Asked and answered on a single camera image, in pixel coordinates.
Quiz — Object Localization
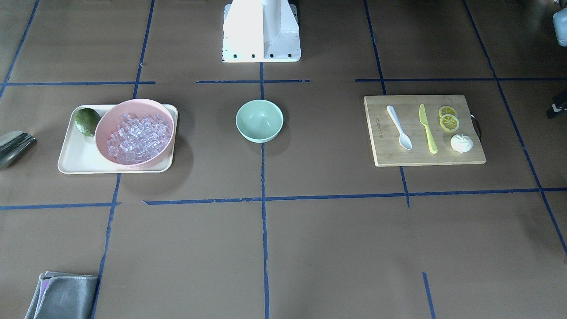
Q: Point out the lemon slice upper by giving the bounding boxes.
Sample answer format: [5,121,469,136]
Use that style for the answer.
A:
[438,105,458,117]

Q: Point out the grey folded cloth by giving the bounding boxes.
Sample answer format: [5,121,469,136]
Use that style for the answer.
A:
[25,271,98,319]

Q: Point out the green lime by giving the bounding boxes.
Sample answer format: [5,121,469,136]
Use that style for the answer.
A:
[73,108,101,137]

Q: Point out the lemon slice lower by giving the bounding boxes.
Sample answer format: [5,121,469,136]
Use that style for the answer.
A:
[439,114,460,132]

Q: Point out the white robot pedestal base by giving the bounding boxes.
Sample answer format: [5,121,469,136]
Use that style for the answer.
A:
[221,0,302,63]

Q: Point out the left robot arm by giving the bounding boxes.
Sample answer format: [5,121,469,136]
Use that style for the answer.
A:
[546,6,567,119]

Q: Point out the metal ice scoop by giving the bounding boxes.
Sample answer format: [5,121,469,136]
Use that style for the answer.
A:
[0,130,36,170]

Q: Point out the mint green bowl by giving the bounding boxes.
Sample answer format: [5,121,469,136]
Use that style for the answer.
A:
[235,99,284,143]

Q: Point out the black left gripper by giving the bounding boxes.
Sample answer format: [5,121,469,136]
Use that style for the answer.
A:
[546,90,567,119]

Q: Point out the clear ice cubes pile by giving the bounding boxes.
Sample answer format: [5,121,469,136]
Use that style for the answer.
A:
[106,113,173,165]

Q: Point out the white plastic spoon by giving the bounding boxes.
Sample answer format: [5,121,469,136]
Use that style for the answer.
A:
[386,105,413,151]

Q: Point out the pink bowl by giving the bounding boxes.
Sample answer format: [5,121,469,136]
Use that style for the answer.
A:
[94,99,178,172]

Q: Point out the cream rectangular tray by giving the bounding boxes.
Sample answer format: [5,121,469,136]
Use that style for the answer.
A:
[58,104,175,175]

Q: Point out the lemon slice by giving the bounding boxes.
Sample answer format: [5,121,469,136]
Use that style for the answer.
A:
[439,114,460,132]
[438,105,458,117]

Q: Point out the yellow plastic knife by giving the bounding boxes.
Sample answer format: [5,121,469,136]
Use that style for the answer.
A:
[419,104,438,154]

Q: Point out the bamboo cutting board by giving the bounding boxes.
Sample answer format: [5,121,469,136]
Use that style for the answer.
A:
[363,95,486,166]

